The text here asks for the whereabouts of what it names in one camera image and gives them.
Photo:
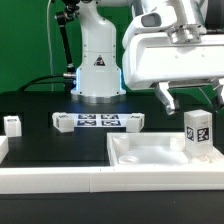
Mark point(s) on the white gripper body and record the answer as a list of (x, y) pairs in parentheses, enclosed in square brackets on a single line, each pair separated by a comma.
[(151, 58)]

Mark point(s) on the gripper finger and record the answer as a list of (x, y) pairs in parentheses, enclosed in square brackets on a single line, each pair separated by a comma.
[(218, 88), (162, 93)]

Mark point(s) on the white square table top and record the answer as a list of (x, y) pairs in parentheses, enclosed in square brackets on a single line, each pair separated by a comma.
[(162, 149)]

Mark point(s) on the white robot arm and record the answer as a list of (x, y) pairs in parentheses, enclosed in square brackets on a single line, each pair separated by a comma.
[(98, 77)]

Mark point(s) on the marker sheet with tags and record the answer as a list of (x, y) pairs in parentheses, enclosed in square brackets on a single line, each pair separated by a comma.
[(99, 120)]

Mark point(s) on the white U-shaped fence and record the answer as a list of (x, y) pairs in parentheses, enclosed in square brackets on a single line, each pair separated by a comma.
[(111, 178)]

